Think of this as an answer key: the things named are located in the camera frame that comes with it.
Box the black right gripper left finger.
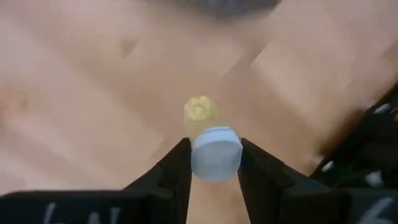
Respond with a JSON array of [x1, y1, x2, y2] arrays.
[[123, 137, 193, 224]]

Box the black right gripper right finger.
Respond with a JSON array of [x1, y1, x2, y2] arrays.
[[237, 138, 312, 224]]

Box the pale yellow-green pill bottle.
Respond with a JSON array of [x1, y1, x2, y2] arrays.
[[183, 95, 244, 183]]

